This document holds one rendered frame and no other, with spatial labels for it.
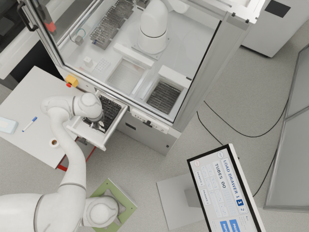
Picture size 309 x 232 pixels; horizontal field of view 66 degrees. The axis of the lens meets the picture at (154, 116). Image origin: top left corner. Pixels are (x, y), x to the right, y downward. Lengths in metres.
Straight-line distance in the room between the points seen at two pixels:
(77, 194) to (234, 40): 0.71
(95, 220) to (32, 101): 1.04
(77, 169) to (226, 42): 0.68
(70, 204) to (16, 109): 1.27
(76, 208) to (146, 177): 1.65
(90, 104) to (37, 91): 0.92
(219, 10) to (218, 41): 0.12
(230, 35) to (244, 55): 2.53
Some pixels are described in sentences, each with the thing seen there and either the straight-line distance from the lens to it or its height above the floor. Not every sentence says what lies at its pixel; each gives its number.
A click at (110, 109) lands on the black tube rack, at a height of 0.87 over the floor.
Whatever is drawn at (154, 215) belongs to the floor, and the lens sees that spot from 2.48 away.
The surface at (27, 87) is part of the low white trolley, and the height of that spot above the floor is 0.76.
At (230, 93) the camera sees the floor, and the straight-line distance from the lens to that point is 2.95.
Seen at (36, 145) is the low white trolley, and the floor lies 0.76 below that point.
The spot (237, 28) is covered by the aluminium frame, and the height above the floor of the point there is 1.95.
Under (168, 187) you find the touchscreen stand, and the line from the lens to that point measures 2.46.
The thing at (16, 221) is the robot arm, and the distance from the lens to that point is 0.91.
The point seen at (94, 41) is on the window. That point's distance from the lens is 1.25.
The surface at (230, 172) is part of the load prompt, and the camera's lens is 1.41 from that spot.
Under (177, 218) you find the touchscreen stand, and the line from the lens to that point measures 2.47.
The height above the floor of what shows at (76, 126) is 0.84.
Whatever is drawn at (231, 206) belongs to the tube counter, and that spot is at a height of 1.11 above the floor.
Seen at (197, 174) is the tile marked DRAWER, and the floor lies 1.00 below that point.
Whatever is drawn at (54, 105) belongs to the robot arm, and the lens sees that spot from 1.22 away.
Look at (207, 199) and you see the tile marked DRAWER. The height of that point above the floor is 1.01.
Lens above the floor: 2.47
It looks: 70 degrees down
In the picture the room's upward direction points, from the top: 12 degrees clockwise
